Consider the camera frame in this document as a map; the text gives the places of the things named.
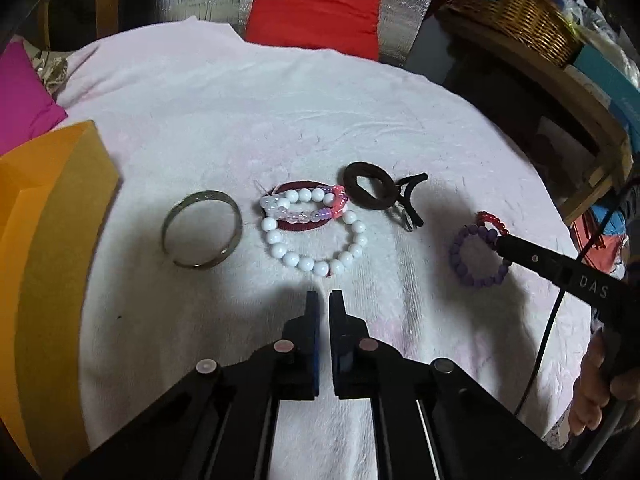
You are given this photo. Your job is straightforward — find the purple bead bracelet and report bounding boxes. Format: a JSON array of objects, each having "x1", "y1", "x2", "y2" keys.
[{"x1": 448, "y1": 224, "x2": 512, "y2": 288}]

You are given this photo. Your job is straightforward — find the red bead bracelet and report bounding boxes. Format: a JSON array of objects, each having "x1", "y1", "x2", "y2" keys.
[{"x1": 475, "y1": 210, "x2": 510, "y2": 236}]

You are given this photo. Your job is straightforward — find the black hair clip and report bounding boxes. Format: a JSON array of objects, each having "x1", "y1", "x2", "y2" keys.
[{"x1": 388, "y1": 172, "x2": 428, "y2": 232}]

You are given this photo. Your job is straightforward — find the clear pink bead bracelet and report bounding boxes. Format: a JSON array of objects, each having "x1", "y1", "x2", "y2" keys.
[{"x1": 259, "y1": 184, "x2": 350, "y2": 226}]

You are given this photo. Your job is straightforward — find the black hair scrunchie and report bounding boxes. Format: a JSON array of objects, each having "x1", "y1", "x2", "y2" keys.
[{"x1": 343, "y1": 162, "x2": 399, "y2": 210}]

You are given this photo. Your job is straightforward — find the white bead bracelet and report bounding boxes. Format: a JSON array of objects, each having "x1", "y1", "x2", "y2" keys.
[{"x1": 259, "y1": 187, "x2": 369, "y2": 278}]

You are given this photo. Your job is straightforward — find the dark red bangle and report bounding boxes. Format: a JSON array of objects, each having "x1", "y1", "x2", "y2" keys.
[{"x1": 269, "y1": 181, "x2": 333, "y2": 232}]

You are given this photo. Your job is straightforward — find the silver metal bangle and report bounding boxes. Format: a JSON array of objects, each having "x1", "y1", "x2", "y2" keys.
[{"x1": 160, "y1": 190, "x2": 243, "y2": 270}]

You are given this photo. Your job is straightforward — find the person's right hand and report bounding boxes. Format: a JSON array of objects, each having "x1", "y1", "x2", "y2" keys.
[{"x1": 568, "y1": 330, "x2": 639, "y2": 436}]

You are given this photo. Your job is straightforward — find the teal box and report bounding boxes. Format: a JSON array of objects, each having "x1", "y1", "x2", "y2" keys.
[{"x1": 573, "y1": 44, "x2": 640, "y2": 155}]

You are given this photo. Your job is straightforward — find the wooden side table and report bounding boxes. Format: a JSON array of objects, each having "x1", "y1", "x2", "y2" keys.
[{"x1": 436, "y1": 8, "x2": 632, "y2": 224}]

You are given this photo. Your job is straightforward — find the pink white blanket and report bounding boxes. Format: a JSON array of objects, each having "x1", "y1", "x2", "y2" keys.
[{"x1": 56, "y1": 18, "x2": 589, "y2": 448}]

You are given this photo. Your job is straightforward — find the wicker basket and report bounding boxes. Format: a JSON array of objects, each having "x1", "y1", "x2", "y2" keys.
[{"x1": 445, "y1": 0, "x2": 582, "y2": 67}]

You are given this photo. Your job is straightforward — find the orange cardboard tray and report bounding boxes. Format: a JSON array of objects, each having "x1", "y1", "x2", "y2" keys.
[{"x1": 1, "y1": 122, "x2": 119, "y2": 479}]

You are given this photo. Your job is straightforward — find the red cushion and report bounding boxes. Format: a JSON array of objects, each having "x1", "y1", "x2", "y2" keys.
[{"x1": 245, "y1": 0, "x2": 381, "y2": 61}]

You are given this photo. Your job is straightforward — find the magenta cushion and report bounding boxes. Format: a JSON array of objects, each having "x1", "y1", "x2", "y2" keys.
[{"x1": 0, "y1": 41, "x2": 67, "y2": 155}]

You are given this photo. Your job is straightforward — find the patterned cloth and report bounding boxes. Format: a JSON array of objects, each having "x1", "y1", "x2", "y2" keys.
[{"x1": 23, "y1": 39, "x2": 70, "y2": 96}]

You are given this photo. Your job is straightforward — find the black cable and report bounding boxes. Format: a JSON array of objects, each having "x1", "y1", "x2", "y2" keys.
[{"x1": 514, "y1": 179, "x2": 640, "y2": 418}]

